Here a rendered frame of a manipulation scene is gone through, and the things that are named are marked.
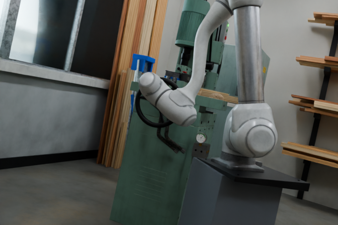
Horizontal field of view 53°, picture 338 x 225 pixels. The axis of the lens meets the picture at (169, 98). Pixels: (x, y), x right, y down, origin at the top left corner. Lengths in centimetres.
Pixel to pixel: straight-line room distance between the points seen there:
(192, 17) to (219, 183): 118
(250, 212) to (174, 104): 55
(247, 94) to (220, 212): 48
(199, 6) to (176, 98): 98
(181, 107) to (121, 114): 221
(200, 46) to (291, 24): 312
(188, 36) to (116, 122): 162
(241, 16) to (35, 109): 217
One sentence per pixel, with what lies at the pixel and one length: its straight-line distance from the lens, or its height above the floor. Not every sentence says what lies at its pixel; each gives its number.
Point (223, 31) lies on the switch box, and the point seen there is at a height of 139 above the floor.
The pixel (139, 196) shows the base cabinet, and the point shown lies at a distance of 223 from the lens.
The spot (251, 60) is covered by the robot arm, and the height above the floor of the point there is 106.
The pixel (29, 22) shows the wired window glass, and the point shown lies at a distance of 305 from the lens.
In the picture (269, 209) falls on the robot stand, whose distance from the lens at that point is 157.
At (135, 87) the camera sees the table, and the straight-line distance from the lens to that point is 219.
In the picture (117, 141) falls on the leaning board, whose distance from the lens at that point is 359.
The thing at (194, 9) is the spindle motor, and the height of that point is 143.
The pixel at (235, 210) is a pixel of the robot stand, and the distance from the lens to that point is 148.
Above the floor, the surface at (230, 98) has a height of 92.
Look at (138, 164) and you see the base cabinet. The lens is 220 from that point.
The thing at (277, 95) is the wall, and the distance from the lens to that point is 440.
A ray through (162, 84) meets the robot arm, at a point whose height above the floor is 90.
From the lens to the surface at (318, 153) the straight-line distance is 387.
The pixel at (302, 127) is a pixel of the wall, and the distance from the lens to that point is 436.
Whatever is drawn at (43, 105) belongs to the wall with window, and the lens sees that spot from 317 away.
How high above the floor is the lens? 87
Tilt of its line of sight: 1 degrees down
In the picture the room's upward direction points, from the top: 12 degrees clockwise
